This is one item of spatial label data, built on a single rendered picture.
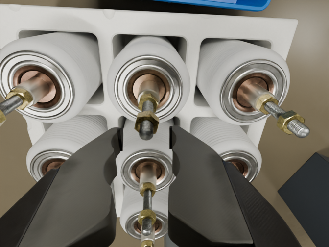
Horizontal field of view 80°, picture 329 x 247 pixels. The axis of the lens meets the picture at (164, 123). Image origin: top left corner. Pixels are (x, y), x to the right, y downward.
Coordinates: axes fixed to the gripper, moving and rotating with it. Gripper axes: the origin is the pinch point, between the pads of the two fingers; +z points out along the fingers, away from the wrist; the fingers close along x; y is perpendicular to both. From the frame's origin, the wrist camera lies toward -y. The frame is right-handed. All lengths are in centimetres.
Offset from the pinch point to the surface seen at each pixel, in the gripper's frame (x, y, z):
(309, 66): 38, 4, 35
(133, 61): -1.4, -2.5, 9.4
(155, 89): 0.7, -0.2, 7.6
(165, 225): 1.6, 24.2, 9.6
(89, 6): -11.7, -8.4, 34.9
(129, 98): -2.1, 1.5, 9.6
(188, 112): 5.8, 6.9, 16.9
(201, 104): 8.1, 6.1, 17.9
